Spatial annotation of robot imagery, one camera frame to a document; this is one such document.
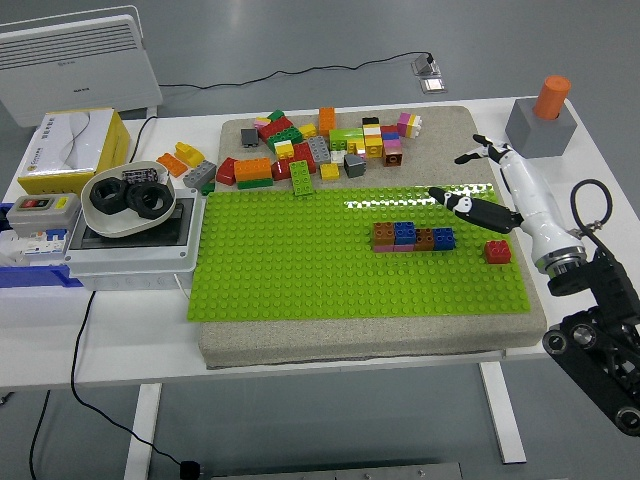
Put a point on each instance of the black plug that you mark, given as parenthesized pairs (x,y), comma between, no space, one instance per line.
(190,469)

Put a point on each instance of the light grey toy brick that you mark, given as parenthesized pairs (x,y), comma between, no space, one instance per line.
(319,149)

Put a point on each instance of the dark grey toy brick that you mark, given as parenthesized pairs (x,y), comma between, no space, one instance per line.
(249,137)

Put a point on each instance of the small dark circuit part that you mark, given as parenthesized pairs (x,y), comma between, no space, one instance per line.
(140,175)

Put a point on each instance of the red square toy brick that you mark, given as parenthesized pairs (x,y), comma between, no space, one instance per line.
(498,252)

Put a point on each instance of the lime flat long brick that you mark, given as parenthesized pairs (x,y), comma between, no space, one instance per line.
(302,179)

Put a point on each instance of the pink yellow white brick stack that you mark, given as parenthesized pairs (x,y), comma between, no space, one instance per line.
(409,125)

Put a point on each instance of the grey long toy brick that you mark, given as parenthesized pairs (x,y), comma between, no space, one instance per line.
(200,174)

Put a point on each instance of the blue flat toy brick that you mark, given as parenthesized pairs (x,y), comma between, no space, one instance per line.
(390,136)

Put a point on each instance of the dark green long brick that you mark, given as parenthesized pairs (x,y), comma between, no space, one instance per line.
(285,138)

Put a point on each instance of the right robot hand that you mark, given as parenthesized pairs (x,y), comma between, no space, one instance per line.
(530,200)

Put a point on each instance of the blue square toy brick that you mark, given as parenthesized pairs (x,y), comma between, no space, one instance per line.
(405,232)
(444,239)

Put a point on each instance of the grey cube block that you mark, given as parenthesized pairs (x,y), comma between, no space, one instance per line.
(537,135)

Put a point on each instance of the green small toy brick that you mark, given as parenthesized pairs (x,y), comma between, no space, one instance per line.
(208,189)

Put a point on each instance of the white toy brick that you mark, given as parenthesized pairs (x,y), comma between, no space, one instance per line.
(371,130)
(338,157)

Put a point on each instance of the red sloped toy brick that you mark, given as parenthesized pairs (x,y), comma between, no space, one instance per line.
(226,171)

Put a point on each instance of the white table leg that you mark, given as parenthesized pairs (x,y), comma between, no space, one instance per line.
(142,430)
(502,415)

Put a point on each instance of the open metal floor socket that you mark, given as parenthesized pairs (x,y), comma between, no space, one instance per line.
(425,65)

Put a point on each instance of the orange cylinder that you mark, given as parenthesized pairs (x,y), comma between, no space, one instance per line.
(550,97)

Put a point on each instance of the orange flat toy brick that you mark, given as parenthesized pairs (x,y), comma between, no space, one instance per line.
(171,164)

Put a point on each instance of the orange tall toy brick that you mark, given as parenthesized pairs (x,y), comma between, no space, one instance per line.
(327,120)

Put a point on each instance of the grey push-button switch box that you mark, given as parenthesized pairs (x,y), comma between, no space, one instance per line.
(40,212)

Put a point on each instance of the brown square toy brick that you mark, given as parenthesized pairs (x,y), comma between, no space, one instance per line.
(385,234)
(423,240)

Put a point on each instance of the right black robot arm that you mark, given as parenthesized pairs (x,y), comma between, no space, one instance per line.
(600,285)

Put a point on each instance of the lime large toy brick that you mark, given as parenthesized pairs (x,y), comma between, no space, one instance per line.
(345,136)

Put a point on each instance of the yellow curved toy brick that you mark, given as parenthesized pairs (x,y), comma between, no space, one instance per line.
(189,153)

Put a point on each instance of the grey sloped toy brick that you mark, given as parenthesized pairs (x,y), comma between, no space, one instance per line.
(354,166)

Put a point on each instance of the yellow and white tissue box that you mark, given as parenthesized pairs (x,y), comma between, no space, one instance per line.
(70,145)

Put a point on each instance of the orange long toy brick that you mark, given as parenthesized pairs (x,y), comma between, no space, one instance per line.
(252,169)

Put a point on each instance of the grey electrical junction box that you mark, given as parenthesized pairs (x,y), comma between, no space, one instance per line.
(140,255)

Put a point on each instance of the white plastic bowl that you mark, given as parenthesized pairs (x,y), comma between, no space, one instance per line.
(115,225)

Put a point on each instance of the white and blue circuit breaker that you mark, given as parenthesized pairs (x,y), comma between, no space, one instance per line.
(42,245)

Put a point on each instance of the closed metal floor socket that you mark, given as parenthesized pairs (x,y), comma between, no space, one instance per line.
(433,85)

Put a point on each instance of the white panel heater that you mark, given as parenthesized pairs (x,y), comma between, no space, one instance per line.
(75,65)

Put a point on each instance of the green studded baseplate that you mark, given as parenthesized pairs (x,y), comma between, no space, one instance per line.
(300,260)

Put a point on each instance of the pink and yellow small brick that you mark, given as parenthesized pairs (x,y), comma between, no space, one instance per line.
(261,121)

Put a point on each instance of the dark green flat brick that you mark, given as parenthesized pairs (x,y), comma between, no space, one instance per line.
(255,183)

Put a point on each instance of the yellow and white brick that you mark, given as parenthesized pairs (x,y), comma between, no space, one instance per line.
(285,149)

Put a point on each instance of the black toy brick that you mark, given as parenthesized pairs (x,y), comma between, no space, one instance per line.
(370,120)

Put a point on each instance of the large black nut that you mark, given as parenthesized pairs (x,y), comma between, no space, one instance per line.
(137,198)
(97,201)

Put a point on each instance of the red long toy brick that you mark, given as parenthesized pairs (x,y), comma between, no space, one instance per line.
(274,129)

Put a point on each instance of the blue plastic bin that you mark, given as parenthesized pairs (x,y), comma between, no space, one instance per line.
(35,276)

